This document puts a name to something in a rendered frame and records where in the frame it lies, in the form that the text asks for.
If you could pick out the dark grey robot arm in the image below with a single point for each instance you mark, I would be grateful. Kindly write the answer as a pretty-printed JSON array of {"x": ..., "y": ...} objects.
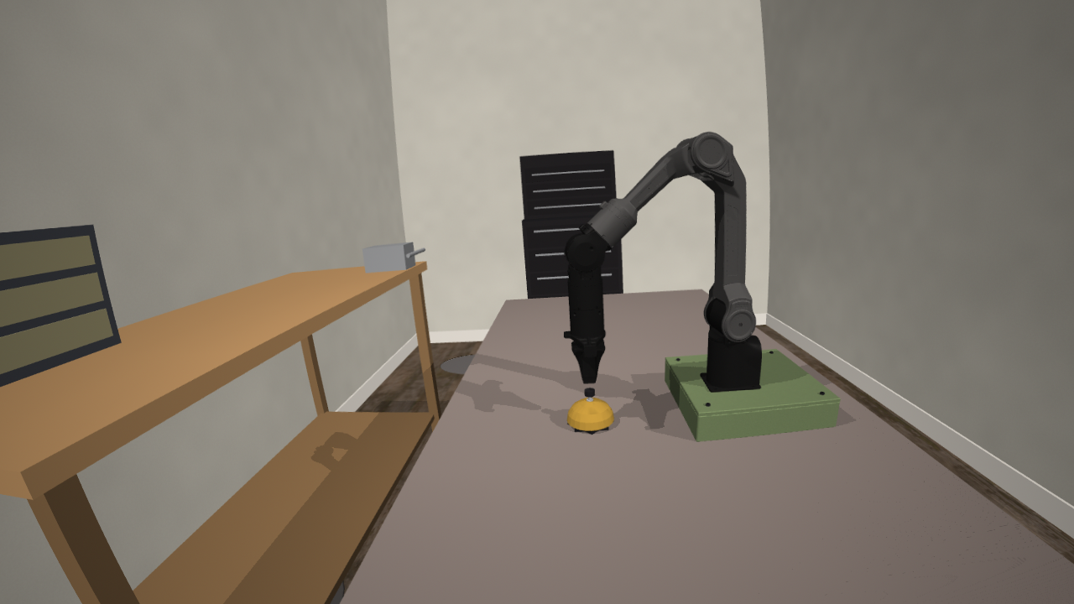
[{"x": 731, "y": 365}]

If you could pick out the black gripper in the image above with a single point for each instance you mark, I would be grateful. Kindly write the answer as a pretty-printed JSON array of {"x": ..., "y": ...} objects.
[{"x": 587, "y": 327}]

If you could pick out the gold dome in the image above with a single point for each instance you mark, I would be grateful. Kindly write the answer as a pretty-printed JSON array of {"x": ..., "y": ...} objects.
[{"x": 590, "y": 414}]

